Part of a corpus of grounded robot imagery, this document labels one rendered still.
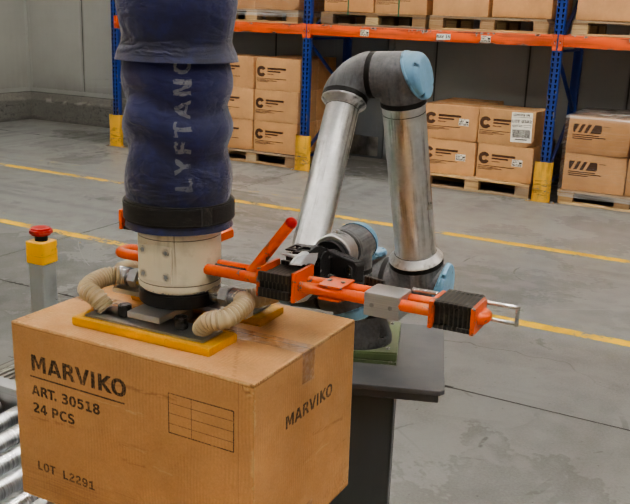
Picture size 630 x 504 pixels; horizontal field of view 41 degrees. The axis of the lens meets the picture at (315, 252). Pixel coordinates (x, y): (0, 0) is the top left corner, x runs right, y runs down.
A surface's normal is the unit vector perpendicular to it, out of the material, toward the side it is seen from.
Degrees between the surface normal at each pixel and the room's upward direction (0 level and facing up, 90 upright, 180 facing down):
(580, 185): 90
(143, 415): 90
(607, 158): 90
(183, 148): 108
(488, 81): 90
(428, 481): 0
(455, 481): 0
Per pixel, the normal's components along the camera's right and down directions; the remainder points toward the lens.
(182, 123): 0.41, -0.04
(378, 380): 0.04, -0.96
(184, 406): -0.48, 0.22
